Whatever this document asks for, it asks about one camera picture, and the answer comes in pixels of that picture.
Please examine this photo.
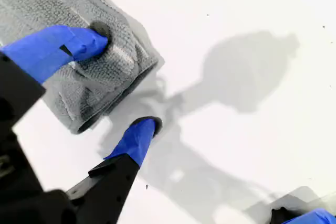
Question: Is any grey striped towel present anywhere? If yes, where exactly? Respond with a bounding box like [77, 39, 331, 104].
[0, 0, 166, 135]

